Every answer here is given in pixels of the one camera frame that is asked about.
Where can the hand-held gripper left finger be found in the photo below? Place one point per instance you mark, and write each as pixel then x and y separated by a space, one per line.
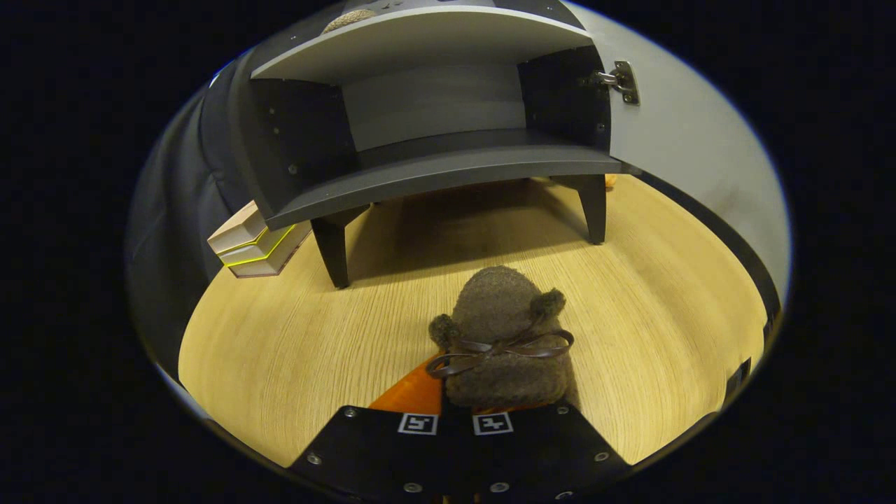
pixel 378 455

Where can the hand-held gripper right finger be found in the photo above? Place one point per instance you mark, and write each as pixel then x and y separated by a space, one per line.
pixel 539 455

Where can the dark grey shoe cabinet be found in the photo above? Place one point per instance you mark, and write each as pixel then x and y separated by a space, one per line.
pixel 434 168

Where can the beige shoe cabinet door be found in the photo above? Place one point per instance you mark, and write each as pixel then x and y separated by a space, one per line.
pixel 686 140

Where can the yellow-edged book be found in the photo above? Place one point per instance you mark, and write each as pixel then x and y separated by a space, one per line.
pixel 255 250

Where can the black backdrop cloth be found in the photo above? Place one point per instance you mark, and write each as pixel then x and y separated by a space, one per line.
pixel 168 231

